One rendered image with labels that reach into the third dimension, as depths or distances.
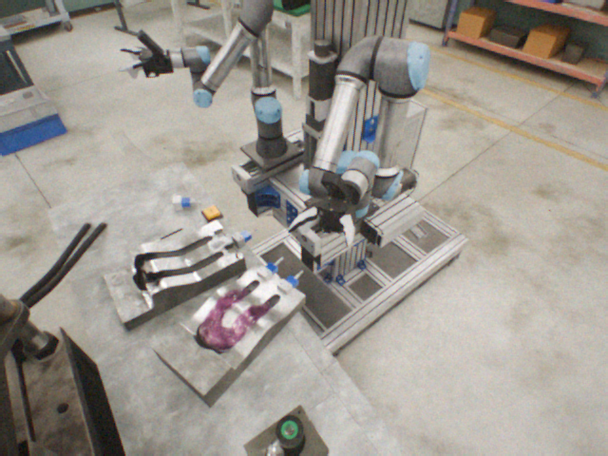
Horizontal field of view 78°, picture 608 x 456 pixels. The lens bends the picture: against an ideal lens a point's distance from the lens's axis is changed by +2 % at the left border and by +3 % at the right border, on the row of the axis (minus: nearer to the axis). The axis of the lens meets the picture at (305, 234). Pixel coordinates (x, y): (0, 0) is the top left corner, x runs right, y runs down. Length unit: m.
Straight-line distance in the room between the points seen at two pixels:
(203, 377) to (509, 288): 2.13
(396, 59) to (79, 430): 1.46
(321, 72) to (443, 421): 1.78
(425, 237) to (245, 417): 1.74
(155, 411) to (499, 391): 1.76
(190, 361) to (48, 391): 0.51
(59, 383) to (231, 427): 0.63
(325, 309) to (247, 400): 0.96
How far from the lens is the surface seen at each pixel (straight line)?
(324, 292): 2.24
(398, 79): 1.14
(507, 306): 2.76
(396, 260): 2.45
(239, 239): 1.66
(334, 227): 0.92
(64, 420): 1.55
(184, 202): 1.92
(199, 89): 1.64
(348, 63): 1.16
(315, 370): 1.38
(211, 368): 1.30
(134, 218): 1.99
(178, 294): 1.53
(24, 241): 3.46
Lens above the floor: 2.08
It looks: 48 degrees down
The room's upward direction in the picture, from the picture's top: straight up
